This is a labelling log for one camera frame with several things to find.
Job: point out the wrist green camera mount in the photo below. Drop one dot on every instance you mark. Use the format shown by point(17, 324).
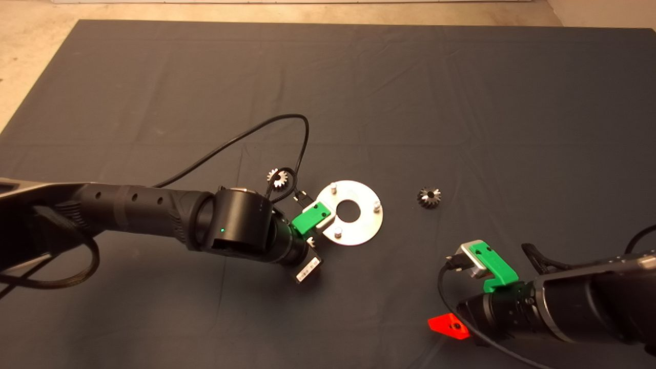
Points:
point(307, 220)
point(497, 266)

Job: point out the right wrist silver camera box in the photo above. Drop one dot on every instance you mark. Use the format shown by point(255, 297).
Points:
point(471, 256)

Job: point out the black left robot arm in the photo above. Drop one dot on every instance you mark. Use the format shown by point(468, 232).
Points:
point(133, 210)

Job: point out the round metal carrier plate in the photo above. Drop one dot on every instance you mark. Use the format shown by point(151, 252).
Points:
point(361, 225)

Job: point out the right wrist green camera mount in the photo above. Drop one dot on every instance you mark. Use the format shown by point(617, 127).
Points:
point(497, 266)

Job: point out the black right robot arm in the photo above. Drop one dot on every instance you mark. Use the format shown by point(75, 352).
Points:
point(599, 302)

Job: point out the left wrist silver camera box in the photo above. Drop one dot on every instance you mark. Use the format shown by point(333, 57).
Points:
point(325, 219)

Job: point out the dark grey table cloth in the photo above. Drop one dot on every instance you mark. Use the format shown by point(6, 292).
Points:
point(328, 77)

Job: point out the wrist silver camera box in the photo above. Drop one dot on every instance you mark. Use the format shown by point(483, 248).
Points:
point(325, 219)
point(471, 256)

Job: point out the left wrist green camera mount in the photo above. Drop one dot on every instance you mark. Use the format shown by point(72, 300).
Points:
point(307, 220)

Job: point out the small steel planetary gear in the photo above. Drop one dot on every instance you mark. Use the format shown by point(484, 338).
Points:
point(279, 179)

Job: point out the dark steel planetary gear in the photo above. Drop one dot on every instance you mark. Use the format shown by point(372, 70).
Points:
point(429, 198)

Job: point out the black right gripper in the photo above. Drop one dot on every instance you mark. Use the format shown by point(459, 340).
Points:
point(499, 318)

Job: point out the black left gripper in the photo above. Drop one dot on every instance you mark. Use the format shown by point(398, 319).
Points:
point(289, 248)

